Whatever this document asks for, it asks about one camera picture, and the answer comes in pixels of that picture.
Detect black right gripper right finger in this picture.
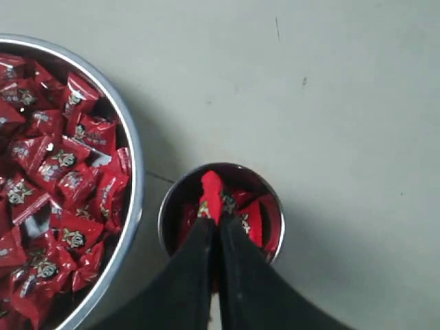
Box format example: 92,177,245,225
219,215,349,330

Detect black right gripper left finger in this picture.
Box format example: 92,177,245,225
94,218,216,330

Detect red candy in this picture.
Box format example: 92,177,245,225
197,170,224,226

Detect round steel bowl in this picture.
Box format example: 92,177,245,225
1,33,144,329

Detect red candies inside cup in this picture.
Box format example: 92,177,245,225
175,188,281,258

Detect stainless steel cup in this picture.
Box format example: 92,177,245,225
157,162,285,264

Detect pile of red candies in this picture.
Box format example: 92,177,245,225
1,53,131,329

